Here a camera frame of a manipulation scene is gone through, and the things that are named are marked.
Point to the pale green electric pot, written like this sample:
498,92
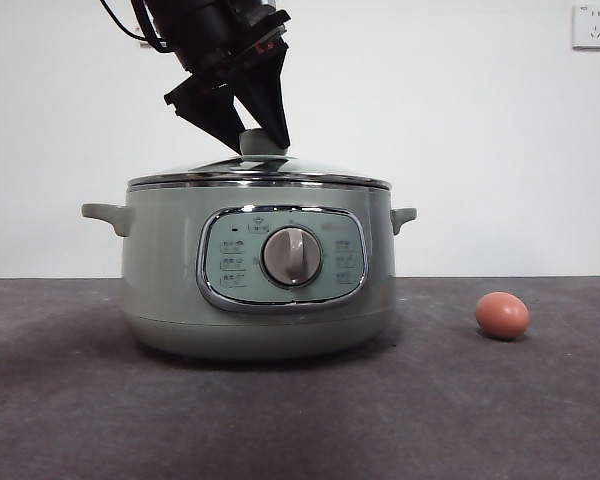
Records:
170,280

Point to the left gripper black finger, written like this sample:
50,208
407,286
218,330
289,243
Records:
265,90
205,107

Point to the brown egg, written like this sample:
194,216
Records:
502,316

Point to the glass lid with green knob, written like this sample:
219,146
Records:
260,167

